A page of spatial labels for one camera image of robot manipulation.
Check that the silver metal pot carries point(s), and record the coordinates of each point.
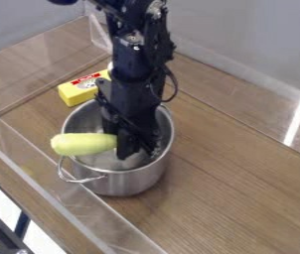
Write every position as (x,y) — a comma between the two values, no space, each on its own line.
(114,177)

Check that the dark metal table frame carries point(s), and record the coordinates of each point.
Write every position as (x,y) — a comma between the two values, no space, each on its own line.
(1,231)

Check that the clear acrylic front barrier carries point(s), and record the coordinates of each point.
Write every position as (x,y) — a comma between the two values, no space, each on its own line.
(77,217)

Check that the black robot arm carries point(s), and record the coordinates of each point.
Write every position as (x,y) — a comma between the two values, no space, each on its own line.
(134,20)

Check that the yellow butter block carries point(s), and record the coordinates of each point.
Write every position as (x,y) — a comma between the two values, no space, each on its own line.
(80,89)

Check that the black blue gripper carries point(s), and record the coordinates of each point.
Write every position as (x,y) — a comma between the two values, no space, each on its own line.
(131,94)

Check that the clear acrylic corner bracket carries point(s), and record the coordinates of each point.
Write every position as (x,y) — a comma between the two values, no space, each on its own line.
(97,36)

